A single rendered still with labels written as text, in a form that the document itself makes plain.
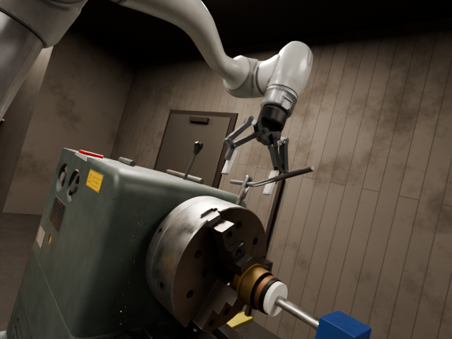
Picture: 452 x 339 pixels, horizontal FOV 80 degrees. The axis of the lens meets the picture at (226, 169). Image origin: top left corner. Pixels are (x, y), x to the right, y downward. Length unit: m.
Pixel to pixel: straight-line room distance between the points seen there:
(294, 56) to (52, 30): 0.54
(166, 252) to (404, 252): 2.21
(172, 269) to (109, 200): 0.21
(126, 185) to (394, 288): 2.32
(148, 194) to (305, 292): 2.32
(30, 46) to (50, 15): 0.06
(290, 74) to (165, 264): 0.56
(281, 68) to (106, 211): 0.57
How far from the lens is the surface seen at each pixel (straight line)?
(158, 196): 0.71
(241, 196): 0.73
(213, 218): 0.63
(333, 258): 2.72
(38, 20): 0.60
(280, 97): 0.74
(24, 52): 0.60
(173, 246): 0.63
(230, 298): 0.66
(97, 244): 0.71
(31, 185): 5.22
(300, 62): 0.79
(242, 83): 0.83
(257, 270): 0.63
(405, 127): 2.77
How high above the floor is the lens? 1.29
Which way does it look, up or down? 3 degrees up
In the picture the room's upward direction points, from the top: 15 degrees clockwise
